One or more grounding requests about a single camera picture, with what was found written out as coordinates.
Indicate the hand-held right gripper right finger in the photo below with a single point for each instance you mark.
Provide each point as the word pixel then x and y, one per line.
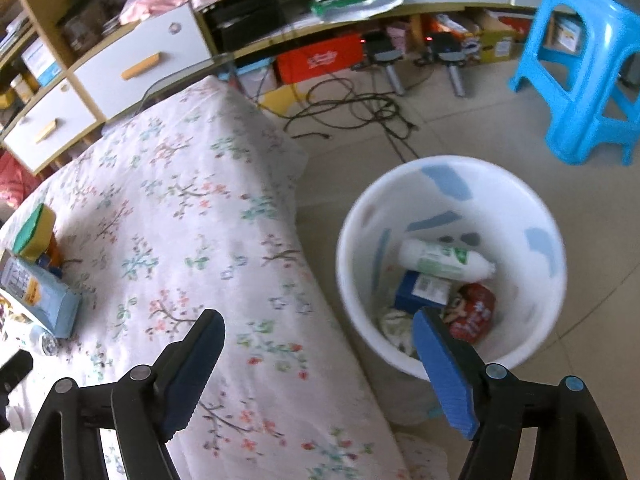
pixel 442 375

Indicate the red snack packet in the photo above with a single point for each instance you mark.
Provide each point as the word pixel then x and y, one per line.
pixel 475 315

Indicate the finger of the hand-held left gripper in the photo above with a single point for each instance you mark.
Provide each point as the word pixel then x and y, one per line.
pixel 16 367

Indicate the green white bag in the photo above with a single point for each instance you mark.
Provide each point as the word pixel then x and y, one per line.
pixel 350 5

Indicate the floral tablecloth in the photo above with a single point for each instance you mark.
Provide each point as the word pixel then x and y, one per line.
pixel 190 240

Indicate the light blue carton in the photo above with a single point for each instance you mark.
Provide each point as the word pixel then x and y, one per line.
pixel 55 305

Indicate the glass table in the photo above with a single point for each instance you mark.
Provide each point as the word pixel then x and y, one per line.
pixel 200 67

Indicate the clear plastic bottle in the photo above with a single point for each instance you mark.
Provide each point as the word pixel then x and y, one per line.
pixel 42 340

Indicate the blue plastic stool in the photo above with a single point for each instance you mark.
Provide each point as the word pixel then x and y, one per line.
pixel 580 135

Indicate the orange packet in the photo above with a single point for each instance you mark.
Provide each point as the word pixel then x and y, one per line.
pixel 54 255

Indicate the blue white box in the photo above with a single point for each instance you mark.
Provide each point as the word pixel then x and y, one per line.
pixel 42 62

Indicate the wooden cabinet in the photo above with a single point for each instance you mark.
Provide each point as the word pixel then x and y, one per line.
pixel 39 15

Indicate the white plastic bottle green label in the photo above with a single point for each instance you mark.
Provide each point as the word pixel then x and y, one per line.
pixel 425 255

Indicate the red box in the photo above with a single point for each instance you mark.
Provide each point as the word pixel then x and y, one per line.
pixel 320 60

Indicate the crumpled white tissue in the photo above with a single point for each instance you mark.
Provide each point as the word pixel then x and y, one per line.
pixel 395 322

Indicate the white plastic bucket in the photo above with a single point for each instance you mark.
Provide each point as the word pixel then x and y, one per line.
pixel 500 195

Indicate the clear storage box blue lid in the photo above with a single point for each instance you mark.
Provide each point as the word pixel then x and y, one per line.
pixel 257 82

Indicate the yellow sponge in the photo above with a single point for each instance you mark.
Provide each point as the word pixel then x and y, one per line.
pixel 42 230

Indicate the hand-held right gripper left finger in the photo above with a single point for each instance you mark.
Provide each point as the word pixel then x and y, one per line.
pixel 187 390

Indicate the yellow cardboard box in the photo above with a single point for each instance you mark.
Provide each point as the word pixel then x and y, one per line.
pixel 500 42

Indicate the black box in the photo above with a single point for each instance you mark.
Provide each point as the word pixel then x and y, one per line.
pixel 245 20

